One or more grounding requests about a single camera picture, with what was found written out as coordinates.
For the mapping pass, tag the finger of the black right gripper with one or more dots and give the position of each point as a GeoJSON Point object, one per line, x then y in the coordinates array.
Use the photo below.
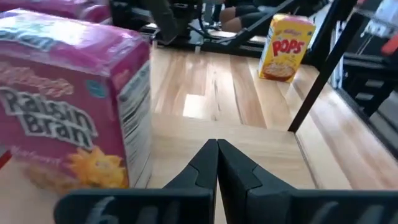
{"type": "Point", "coordinates": [172, 18]}
{"type": "Point", "coordinates": [155, 15]}

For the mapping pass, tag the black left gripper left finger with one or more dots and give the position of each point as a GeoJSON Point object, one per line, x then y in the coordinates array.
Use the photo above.
{"type": "Point", "coordinates": [202, 168]}

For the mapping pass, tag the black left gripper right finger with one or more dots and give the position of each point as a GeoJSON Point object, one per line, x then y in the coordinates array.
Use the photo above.
{"type": "Point", "coordinates": [239, 186]}

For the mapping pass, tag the purple Raisin Bran cereal box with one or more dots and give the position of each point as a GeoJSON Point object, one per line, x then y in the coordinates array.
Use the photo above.
{"type": "Point", "coordinates": [62, 9]}
{"type": "Point", "coordinates": [62, 109]}

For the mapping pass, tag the yellow Corn Pops cereal box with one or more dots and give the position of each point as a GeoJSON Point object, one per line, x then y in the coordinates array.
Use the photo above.
{"type": "Point", "coordinates": [286, 46]}

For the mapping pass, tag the person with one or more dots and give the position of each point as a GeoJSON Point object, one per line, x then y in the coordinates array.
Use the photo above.
{"type": "Point", "coordinates": [231, 17]}

